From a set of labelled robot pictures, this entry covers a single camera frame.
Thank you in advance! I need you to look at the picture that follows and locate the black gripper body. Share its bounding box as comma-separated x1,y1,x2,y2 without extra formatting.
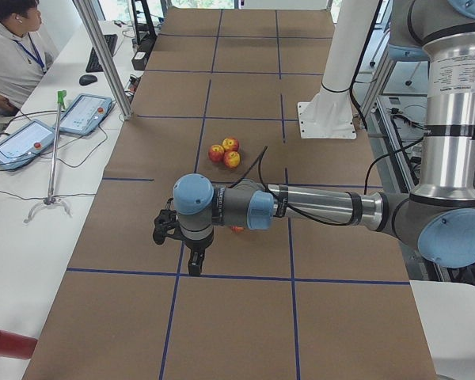
181,227,214,253

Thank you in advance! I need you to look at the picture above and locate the red yellow carried apple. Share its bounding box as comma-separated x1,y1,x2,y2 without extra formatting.
230,226,245,233

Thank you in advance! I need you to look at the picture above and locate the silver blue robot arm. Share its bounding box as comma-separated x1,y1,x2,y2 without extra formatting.
153,1,475,276

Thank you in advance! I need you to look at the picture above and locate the red yellow front apple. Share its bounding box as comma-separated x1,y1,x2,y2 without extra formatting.
223,150,241,169

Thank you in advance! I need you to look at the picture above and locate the red apple back left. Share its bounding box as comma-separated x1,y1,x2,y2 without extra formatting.
207,144,226,163

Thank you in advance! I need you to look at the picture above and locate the red apple back right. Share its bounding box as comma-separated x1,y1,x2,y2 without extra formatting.
222,137,240,151

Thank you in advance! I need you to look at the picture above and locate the far blue teach pendant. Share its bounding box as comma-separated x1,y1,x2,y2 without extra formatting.
60,93,113,136

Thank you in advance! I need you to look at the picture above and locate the blue teach pendant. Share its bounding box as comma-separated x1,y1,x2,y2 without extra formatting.
0,120,55,170
60,93,113,136

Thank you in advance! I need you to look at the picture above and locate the black box on desk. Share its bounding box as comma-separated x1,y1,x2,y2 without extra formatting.
131,51,148,71

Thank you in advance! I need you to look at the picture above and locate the black computer mouse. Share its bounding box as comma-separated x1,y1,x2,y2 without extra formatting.
78,74,98,86

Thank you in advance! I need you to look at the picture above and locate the chrome reacher grabber tool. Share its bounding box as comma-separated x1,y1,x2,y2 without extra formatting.
24,90,70,224

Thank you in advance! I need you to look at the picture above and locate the near blue teach pendant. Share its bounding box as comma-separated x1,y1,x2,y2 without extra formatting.
0,120,55,170

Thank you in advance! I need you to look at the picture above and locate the black keyboard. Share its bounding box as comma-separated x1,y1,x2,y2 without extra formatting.
85,33,119,74

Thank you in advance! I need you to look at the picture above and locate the red cylinder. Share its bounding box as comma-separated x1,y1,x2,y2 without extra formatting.
0,329,38,359

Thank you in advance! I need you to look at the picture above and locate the person in white hoodie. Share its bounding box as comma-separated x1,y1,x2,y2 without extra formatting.
0,0,55,116

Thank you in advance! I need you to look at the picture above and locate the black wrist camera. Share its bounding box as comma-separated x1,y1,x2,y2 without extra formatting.
152,198,184,245

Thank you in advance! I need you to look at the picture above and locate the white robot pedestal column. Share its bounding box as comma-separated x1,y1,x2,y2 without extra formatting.
298,0,380,139

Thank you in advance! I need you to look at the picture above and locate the aluminium frame post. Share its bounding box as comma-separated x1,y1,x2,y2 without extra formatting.
74,0,132,120

